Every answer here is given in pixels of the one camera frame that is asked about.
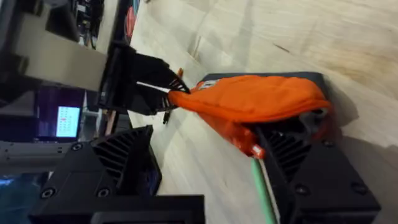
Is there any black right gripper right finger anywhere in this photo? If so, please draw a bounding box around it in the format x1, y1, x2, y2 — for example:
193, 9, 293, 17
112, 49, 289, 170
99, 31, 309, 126
254, 115, 382, 224

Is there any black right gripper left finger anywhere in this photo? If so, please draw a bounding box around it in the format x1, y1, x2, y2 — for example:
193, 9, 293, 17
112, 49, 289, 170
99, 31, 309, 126
29, 125, 163, 224

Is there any orange zip bag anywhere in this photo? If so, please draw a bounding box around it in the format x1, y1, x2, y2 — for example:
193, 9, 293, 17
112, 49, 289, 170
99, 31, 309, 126
167, 72, 335, 159

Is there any white pen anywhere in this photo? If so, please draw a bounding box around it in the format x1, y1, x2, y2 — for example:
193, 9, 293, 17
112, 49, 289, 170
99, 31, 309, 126
259, 159, 282, 224

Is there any computer monitor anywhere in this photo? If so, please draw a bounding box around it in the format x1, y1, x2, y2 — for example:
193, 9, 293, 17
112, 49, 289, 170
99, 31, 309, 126
34, 86, 85, 143

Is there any green pen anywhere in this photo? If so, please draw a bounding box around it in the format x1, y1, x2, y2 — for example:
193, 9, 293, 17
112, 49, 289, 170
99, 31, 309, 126
251, 157, 278, 224

